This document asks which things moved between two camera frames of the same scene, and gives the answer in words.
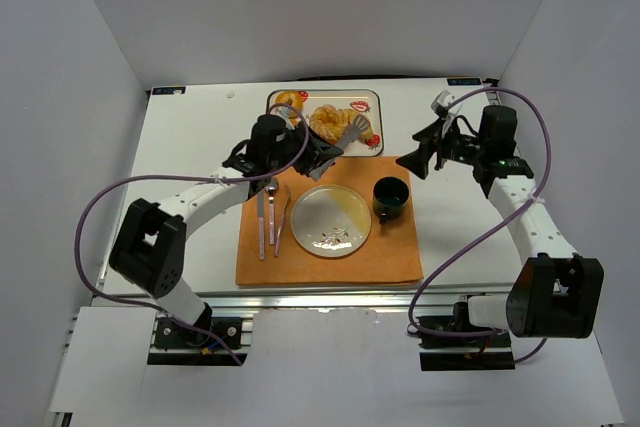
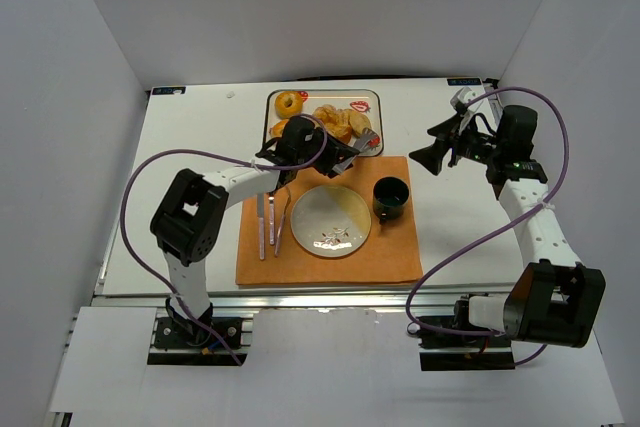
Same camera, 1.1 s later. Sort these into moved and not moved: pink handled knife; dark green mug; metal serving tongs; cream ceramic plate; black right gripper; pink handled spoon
Moved: metal serving tongs; black right gripper
Not moved: pink handled spoon; pink handled knife; dark green mug; cream ceramic plate
